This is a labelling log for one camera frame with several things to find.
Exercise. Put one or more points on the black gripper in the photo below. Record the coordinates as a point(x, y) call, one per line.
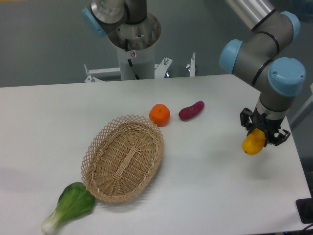
point(269, 123)

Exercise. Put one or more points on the yellow mango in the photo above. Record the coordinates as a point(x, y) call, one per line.
point(254, 142)

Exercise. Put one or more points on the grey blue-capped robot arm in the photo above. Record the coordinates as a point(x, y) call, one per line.
point(134, 32)

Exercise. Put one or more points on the purple sweet potato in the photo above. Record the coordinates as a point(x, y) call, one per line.
point(192, 111)

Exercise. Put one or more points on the black device at table edge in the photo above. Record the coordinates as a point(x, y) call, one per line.
point(305, 210)

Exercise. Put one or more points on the orange fruit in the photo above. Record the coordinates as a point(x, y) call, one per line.
point(160, 115)

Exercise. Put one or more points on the woven wicker basket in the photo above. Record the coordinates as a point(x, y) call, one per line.
point(123, 159)

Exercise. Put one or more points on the green bok choy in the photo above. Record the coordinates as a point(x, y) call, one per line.
point(75, 201)

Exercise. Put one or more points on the white frame at right edge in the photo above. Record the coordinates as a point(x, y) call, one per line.
point(303, 111)

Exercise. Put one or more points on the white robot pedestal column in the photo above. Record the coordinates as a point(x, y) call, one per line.
point(136, 64)

